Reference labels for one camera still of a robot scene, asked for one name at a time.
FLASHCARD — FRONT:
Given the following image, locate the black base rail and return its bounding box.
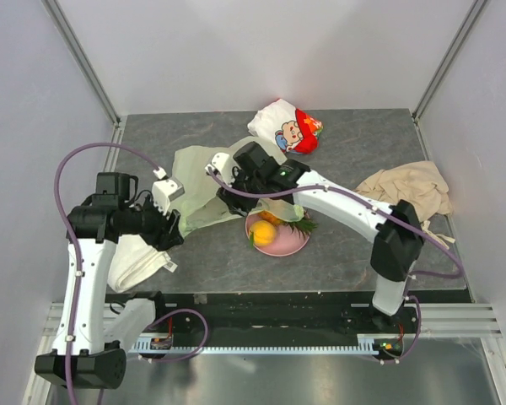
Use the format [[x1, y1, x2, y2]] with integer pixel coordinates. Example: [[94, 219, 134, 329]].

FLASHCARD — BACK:
[[105, 290, 418, 338]]

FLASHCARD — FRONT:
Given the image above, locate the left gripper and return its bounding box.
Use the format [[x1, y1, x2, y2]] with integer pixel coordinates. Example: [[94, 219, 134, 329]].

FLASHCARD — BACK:
[[120, 191, 184, 251]]

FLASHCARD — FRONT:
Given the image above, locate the fake yellow pear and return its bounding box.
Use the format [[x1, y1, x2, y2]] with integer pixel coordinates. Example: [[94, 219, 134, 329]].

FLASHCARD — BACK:
[[248, 220, 277, 247]]

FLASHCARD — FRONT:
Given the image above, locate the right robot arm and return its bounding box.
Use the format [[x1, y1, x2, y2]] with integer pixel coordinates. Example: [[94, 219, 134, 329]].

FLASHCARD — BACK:
[[206, 142, 424, 332]]

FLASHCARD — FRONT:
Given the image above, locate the beige crumpled cloth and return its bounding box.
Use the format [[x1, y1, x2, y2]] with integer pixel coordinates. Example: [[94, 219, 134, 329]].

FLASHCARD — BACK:
[[354, 160, 455, 250]]

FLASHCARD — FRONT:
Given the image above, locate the pink plate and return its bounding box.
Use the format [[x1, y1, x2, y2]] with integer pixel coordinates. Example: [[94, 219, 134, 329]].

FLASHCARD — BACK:
[[245, 213, 310, 257]]

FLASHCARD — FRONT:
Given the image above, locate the white red cartoon bag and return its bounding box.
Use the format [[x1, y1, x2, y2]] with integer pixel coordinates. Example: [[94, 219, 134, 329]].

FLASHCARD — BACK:
[[247, 99, 323, 154]]

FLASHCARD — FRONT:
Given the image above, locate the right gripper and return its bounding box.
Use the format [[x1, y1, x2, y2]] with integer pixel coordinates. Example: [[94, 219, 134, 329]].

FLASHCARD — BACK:
[[216, 165, 264, 219]]

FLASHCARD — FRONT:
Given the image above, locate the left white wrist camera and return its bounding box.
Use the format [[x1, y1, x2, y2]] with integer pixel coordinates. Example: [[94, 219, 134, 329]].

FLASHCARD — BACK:
[[151, 167, 185, 215]]

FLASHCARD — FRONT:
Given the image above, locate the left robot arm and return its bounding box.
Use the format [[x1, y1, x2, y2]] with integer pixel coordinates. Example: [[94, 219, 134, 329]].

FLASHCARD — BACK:
[[35, 172, 185, 389]]

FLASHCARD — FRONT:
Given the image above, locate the white folded towel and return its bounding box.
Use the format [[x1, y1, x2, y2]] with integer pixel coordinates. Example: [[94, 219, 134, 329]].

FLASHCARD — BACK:
[[107, 235, 177, 293]]

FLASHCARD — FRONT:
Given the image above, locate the slotted cable duct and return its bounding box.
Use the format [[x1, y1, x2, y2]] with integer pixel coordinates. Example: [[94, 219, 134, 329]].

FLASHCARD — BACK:
[[129, 335, 379, 355]]

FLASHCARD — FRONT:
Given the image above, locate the fake pineapple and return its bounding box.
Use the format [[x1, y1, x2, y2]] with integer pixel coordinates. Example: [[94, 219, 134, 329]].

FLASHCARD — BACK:
[[259, 211, 318, 236]]

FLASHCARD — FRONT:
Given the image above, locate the green avocado print plastic bag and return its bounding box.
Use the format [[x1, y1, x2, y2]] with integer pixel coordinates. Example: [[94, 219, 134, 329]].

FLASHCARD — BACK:
[[171, 136, 287, 238]]

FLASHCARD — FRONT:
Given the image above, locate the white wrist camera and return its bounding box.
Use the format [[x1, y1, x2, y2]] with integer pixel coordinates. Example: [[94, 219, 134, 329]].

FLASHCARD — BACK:
[[205, 152, 234, 182], [151, 167, 185, 215]]

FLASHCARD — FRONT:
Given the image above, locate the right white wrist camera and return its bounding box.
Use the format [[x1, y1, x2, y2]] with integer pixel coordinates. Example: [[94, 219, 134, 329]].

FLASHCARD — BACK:
[[205, 152, 234, 182]]

